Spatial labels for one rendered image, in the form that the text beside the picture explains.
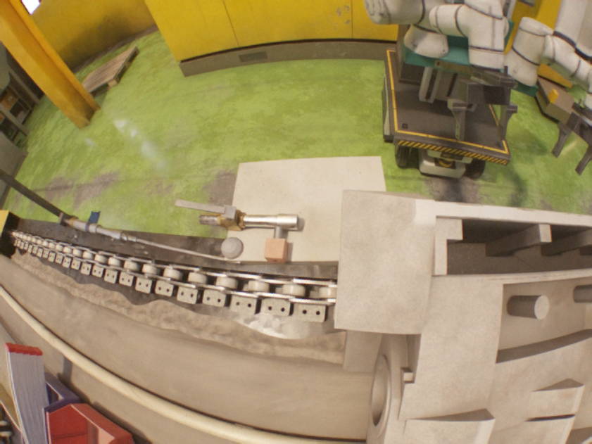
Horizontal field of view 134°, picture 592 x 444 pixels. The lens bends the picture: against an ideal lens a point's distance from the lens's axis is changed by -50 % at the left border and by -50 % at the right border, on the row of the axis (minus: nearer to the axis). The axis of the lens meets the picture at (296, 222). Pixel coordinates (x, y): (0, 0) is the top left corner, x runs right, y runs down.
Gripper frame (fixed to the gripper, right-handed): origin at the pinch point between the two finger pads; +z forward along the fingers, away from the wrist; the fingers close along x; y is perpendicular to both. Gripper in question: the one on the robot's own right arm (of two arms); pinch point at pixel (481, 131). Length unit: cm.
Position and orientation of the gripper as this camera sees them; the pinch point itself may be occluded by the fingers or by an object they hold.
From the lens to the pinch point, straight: 72.4
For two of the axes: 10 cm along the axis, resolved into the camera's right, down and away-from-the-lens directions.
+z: 2.2, 7.3, 6.5
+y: 1.3, -6.8, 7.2
